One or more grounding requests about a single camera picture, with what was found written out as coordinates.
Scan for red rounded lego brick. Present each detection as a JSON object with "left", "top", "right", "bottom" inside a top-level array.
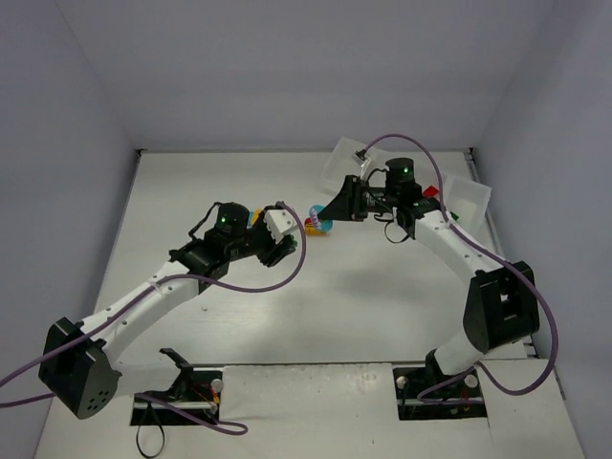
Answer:
[{"left": 423, "top": 186, "right": 439, "bottom": 198}]

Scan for yellow rounded lego brick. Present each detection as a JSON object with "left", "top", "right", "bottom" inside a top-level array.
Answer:
[{"left": 250, "top": 208, "right": 262, "bottom": 227}]

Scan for teal green printed lego brick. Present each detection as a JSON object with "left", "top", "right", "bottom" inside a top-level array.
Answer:
[{"left": 308, "top": 205, "right": 333, "bottom": 233}]

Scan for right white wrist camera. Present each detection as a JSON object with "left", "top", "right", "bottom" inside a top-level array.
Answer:
[{"left": 351, "top": 148, "right": 372, "bottom": 180}]

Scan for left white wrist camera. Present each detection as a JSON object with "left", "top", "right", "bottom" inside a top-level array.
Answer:
[{"left": 263, "top": 208, "right": 298, "bottom": 242}]

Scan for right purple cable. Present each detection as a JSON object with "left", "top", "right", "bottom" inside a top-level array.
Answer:
[{"left": 365, "top": 133, "right": 559, "bottom": 401}]

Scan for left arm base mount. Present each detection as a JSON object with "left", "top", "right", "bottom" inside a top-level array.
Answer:
[{"left": 130, "top": 348, "right": 224, "bottom": 426}]

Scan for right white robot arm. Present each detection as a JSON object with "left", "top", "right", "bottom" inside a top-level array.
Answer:
[{"left": 317, "top": 158, "right": 539, "bottom": 383}]

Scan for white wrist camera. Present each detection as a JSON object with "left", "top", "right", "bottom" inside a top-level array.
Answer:
[
  {"left": 263, "top": 208, "right": 298, "bottom": 242},
  {"left": 351, "top": 148, "right": 372, "bottom": 180}
]

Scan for clear four-compartment tray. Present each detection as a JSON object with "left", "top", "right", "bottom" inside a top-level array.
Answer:
[{"left": 319, "top": 138, "right": 492, "bottom": 236}]

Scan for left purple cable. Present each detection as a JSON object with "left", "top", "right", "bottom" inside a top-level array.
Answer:
[{"left": 0, "top": 200, "right": 308, "bottom": 437}]

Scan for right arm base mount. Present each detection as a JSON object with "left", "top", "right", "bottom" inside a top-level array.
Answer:
[{"left": 392, "top": 366, "right": 488, "bottom": 422}]

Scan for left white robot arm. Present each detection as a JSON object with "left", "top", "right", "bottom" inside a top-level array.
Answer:
[{"left": 38, "top": 203, "right": 305, "bottom": 419}]

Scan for burger printed lego stack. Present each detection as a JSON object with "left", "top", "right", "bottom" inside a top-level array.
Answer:
[{"left": 304, "top": 217, "right": 333, "bottom": 236}]

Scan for purple cable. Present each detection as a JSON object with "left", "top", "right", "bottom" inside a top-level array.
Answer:
[
  {"left": 365, "top": 133, "right": 559, "bottom": 401},
  {"left": 0, "top": 200, "right": 308, "bottom": 437}
]

